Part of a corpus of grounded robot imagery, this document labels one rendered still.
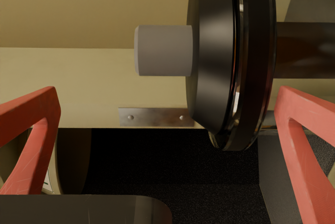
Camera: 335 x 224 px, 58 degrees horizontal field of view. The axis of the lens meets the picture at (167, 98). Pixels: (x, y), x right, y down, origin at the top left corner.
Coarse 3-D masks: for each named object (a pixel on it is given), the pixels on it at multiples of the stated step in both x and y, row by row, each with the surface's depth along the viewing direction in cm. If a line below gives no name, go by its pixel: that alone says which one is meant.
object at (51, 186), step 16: (64, 128) 50; (80, 128) 51; (64, 144) 50; (80, 144) 51; (64, 160) 49; (80, 160) 50; (48, 176) 36; (64, 176) 47; (80, 176) 48; (48, 192) 38; (64, 192) 43; (80, 192) 45
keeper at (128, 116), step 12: (120, 108) 27; (132, 108) 27; (144, 108) 27; (156, 108) 27; (168, 108) 27; (180, 108) 28; (120, 120) 28; (132, 120) 28; (144, 120) 28; (156, 120) 28; (168, 120) 28; (180, 120) 28; (192, 120) 28
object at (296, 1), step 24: (240, 0) 12; (288, 0) 12; (312, 0) 12; (240, 24) 11; (288, 24) 12; (312, 24) 12; (240, 48) 12; (288, 48) 12; (312, 48) 12; (240, 72) 12; (288, 72) 12; (312, 72) 12; (240, 96) 12; (264, 96) 12; (264, 120) 14; (216, 144) 16
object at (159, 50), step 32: (192, 0) 16; (224, 0) 13; (160, 32) 16; (192, 32) 16; (224, 32) 12; (160, 64) 16; (192, 64) 15; (224, 64) 13; (192, 96) 15; (224, 96) 13
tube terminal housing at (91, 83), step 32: (0, 64) 33; (32, 64) 33; (64, 64) 33; (96, 64) 33; (128, 64) 33; (0, 96) 28; (64, 96) 28; (96, 96) 28; (128, 96) 28; (160, 96) 28; (0, 160) 33
